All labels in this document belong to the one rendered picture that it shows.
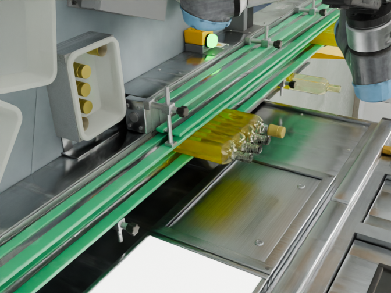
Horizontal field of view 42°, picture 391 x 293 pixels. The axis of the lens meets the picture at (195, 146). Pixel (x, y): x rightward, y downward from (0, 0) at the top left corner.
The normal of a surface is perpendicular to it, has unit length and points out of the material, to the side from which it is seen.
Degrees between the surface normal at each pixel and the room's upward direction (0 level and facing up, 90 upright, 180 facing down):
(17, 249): 90
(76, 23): 0
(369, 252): 90
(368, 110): 90
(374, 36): 67
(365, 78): 96
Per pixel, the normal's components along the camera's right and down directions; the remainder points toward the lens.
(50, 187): -0.04, -0.87
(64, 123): -0.52, 0.44
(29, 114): 0.85, 0.22
